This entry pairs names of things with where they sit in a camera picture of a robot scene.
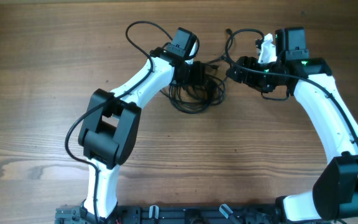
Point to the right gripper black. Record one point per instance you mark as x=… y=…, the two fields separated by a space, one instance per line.
x=247 y=76

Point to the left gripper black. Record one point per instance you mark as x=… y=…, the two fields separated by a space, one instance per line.
x=200 y=74

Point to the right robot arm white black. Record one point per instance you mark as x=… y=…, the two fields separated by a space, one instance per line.
x=284 y=60

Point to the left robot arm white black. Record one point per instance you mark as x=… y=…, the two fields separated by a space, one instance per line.
x=111 y=122

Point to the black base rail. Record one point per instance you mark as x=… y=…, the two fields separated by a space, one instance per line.
x=248 y=214

